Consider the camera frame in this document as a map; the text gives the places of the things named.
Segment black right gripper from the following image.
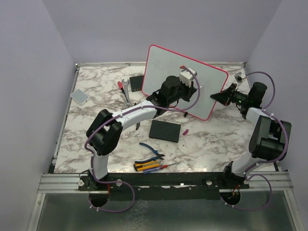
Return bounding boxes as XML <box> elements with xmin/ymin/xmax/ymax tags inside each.
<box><xmin>211</xmin><ymin>84</ymin><xmax>250</xmax><ymax>107</ymax></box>

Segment pink framed whiteboard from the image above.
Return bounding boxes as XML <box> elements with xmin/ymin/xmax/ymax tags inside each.
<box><xmin>141</xmin><ymin>45</ymin><xmax>229</xmax><ymax>121</ymax></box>

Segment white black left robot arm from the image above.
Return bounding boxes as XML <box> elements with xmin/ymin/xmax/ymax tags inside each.
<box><xmin>84</xmin><ymin>73</ymin><xmax>200</xmax><ymax>190</ymax></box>

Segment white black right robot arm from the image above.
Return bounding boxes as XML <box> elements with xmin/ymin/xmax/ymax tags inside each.
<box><xmin>210</xmin><ymin>82</ymin><xmax>292</xmax><ymax>188</ymax></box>

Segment yellow black utility knife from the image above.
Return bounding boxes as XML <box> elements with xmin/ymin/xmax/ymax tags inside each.
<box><xmin>133</xmin><ymin>160</ymin><xmax>160</xmax><ymax>171</ymax></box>

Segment red blue screwdriver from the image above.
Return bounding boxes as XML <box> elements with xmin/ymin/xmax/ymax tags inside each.
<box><xmin>143</xmin><ymin>162</ymin><xmax>178</xmax><ymax>174</ymax></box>

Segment small white square box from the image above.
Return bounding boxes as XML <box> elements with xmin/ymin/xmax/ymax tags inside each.
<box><xmin>70</xmin><ymin>89</ymin><xmax>89</xmax><ymax>105</ymax></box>

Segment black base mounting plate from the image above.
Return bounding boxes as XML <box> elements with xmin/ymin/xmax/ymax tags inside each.
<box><xmin>78</xmin><ymin>172</ymin><xmax>249</xmax><ymax>201</ymax></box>

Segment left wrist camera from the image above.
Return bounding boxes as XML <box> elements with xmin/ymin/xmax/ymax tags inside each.
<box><xmin>179</xmin><ymin>65</ymin><xmax>197</xmax><ymax>87</ymax></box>

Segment black flat network switch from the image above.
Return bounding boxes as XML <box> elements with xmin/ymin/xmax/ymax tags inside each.
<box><xmin>149</xmin><ymin>120</ymin><xmax>181</xmax><ymax>143</ymax></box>

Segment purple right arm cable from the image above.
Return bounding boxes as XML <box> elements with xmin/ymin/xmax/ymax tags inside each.
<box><xmin>223</xmin><ymin>71</ymin><xmax>289</xmax><ymax>212</ymax></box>

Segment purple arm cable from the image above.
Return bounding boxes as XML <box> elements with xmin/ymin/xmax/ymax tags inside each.
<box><xmin>84</xmin><ymin>67</ymin><xmax>201</xmax><ymax>213</ymax></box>
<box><xmin>223</xmin><ymin>71</ymin><xmax>289</xmax><ymax>212</ymax></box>

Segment black rear network switch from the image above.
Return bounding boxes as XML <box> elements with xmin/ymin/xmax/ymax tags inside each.
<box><xmin>129</xmin><ymin>75</ymin><xmax>144</xmax><ymax>92</ymax></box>

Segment red handled wrench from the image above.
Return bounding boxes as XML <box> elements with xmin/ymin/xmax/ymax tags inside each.
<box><xmin>118</xmin><ymin>79</ymin><xmax>132</xmax><ymax>107</ymax></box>

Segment blue handled cutting pliers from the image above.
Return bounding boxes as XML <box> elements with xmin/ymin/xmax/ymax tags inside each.
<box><xmin>139</xmin><ymin>142</ymin><xmax>165</xmax><ymax>160</ymax></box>

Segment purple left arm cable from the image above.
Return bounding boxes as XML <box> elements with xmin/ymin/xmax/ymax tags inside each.
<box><xmin>84</xmin><ymin>67</ymin><xmax>201</xmax><ymax>213</ymax></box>

